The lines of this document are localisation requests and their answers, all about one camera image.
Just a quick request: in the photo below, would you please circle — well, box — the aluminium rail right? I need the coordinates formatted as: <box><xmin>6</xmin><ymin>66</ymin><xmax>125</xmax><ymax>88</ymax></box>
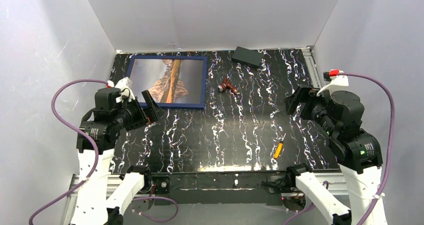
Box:
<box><xmin>300</xmin><ymin>47</ymin><xmax>322</xmax><ymax>88</ymax></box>

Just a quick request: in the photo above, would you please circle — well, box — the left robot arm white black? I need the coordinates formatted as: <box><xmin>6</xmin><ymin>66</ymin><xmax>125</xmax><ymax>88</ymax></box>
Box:
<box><xmin>70</xmin><ymin>87</ymin><xmax>164</xmax><ymax>225</ymax></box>

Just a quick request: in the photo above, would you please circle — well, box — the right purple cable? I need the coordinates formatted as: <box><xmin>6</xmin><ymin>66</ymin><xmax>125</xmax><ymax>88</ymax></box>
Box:
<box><xmin>341</xmin><ymin>72</ymin><xmax>396</xmax><ymax>225</ymax></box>

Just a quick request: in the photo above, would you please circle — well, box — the red brown small tool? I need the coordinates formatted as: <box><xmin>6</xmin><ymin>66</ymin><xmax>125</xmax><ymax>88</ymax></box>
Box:
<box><xmin>217</xmin><ymin>77</ymin><xmax>239</xmax><ymax>94</ymax></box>

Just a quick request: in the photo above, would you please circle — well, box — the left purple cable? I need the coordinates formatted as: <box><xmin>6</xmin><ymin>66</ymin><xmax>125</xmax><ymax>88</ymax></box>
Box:
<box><xmin>28</xmin><ymin>79</ymin><xmax>110</xmax><ymax>225</ymax></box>

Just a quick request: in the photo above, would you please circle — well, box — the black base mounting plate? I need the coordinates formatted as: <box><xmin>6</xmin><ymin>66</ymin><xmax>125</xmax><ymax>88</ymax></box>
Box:
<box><xmin>149</xmin><ymin>170</ymin><xmax>305</xmax><ymax>205</ymax></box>

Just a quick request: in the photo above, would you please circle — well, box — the purple cable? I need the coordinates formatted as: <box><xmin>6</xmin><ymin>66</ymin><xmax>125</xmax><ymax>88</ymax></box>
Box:
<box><xmin>28</xmin><ymin>79</ymin><xmax>110</xmax><ymax>225</ymax></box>
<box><xmin>341</xmin><ymin>72</ymin><xmax>396</xmax><ymax>225</ymax></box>

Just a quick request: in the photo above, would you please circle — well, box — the blue photo frame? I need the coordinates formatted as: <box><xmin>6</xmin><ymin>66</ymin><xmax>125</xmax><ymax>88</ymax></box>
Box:
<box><xmin>126</xmin><ymin>55</ymin><xmax>208</xmax><ymax>110</ymax></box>

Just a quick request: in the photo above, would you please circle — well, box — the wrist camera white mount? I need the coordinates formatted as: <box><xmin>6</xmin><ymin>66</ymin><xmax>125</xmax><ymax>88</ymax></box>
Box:
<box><xmin>317</xmin><ymin>69</ymin><xmax>349</xmax><ymax>97</ymax></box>
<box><xmin>114</xmin><ymin>77</ymin><xmax>136</xmax><ymax>103</ymax></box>

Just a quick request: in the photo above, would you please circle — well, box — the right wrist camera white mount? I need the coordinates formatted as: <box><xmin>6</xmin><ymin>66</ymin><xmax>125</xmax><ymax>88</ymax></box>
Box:
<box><xmin>317</xmin><ymin>69</ymin><xmax>349</xmax><ymax>97</ymax></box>

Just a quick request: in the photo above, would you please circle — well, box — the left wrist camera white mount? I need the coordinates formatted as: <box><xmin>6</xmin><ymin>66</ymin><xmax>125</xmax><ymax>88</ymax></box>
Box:
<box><xmin>114</xmin><ymin>77</ymin><xmax>136</xmax><ymax>103</ymax></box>

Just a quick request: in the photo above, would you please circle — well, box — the black rectangular box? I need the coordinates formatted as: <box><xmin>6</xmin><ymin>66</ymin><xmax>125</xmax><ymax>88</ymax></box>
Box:
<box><xmin>231</xmin><ymin>46</ymin><xmax>263</xmax><ymax>69</ymax></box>

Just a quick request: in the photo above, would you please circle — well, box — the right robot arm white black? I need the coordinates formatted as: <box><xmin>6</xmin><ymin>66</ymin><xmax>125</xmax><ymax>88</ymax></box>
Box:
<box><xmin>284</xmin><ymin>86</ymin><xmax>387</xmax><ymax>225</ymax></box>

